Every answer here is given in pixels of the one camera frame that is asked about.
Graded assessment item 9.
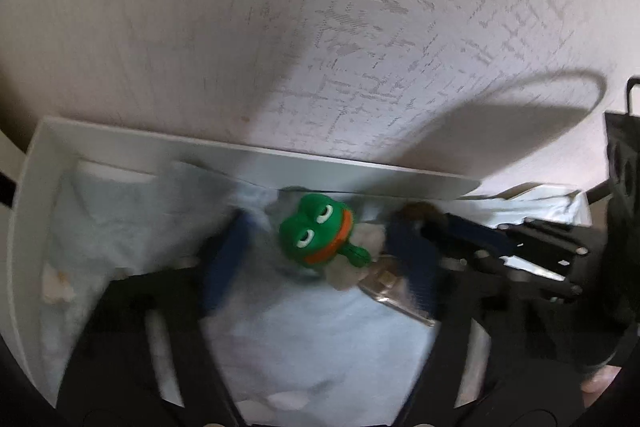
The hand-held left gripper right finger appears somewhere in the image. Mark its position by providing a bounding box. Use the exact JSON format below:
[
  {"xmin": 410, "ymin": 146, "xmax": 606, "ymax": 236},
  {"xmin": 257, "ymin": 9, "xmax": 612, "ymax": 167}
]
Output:
[{"xmin": 387, "ymin": 213, "xmax": 587, "ymax": 427}]

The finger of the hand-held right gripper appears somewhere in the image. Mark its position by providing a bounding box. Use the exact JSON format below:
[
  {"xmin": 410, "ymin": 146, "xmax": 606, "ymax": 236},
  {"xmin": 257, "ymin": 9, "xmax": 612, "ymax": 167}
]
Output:
[
  {"xmin": 420, "ymin": 212, "xmax": 592, "ymax": 258},
  {"xmin": 470, "ymin": 249, "xmax": 584, "ymax": 304}
]

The light blue floral blanket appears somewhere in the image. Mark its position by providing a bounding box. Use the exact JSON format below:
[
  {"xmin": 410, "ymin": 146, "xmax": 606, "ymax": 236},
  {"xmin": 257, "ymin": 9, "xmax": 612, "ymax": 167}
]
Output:
[{"xmin": 40, "ymin": 162, "xmax": 592, "ymax": 419}]

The person's right hand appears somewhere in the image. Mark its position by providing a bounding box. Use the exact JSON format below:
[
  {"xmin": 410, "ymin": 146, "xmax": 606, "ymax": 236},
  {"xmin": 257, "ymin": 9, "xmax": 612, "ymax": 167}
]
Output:
[{"xmin": 580, "ymin": 364, "xmax": 624, "ymax": 396}]

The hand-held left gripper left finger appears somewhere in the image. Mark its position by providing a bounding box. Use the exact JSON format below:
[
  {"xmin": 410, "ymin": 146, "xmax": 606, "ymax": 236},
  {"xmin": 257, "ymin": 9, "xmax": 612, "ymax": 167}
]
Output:
[{"xmin": 55, "ymin": 209, "xmax": 253, "ymax": 427}]

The green frog hair clip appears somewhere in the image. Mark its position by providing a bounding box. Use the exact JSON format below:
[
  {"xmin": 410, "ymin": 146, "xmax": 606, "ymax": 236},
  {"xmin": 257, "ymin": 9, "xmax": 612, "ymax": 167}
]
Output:
[{"xmin": 278, "ymin": 193, "xmax": 437, "ymax": 328}]

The clear plastic storage container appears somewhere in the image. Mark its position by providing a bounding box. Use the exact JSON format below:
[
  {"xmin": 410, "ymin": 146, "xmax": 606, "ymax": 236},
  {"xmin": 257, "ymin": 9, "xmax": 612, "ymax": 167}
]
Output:
[{"xmin": 7, "ymin": 116, "xmax": 483, "ymax": 408}]

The brown fuzzy hair tie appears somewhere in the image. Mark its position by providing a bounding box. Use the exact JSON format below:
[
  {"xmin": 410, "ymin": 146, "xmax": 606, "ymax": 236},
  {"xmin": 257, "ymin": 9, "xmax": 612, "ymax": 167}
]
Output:
[{"xmin": 400, "ymin": 202, "xmax": 443, "ymax": 228}]

